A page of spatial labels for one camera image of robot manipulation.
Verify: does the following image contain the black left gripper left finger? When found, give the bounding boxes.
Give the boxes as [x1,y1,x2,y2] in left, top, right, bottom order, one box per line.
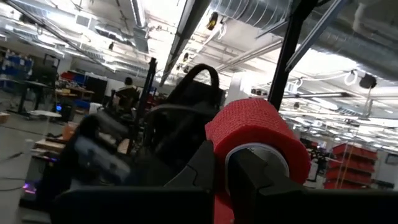
[51,139,218,224]

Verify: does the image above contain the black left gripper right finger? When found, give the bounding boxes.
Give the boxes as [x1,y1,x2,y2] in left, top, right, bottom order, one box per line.
[228,148,398,224]

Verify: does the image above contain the red bandage roll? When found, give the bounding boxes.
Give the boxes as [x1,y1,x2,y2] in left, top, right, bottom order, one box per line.
[204,98,312,224]

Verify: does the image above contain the person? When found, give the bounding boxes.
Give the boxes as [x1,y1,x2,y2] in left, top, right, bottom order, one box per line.
[112,77,141,114]

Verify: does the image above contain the red storage bin shelf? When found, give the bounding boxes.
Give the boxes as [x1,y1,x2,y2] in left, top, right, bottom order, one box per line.
[323,142,379,190]

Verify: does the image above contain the blue storage bins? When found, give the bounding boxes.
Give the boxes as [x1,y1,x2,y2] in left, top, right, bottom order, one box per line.
[0,51,34,78]

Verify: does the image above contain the black aluminium rig frame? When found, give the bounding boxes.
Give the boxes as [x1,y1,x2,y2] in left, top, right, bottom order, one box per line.
[127,0,343,156]

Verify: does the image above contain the silver ventilation duct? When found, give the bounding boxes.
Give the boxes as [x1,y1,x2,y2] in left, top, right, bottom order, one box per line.
[211,0,398,82]

